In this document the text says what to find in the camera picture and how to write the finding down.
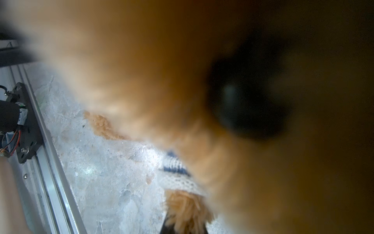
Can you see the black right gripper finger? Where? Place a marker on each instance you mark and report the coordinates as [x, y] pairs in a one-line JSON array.
[[168, 226]]

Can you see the blue white striped sweater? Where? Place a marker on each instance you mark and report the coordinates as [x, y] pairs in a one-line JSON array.
[[173, 175]]

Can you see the brown teddy bear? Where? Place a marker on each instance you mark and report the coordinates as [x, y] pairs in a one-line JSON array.
[[269, 104]]

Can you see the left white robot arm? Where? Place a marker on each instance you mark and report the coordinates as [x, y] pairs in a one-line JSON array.
[[12, 115]]

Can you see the aluminium mounting rail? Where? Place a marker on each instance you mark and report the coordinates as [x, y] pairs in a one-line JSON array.
[[48, 201]]

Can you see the beige wooden handle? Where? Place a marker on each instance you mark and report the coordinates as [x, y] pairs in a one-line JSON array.
[[13, 220]]

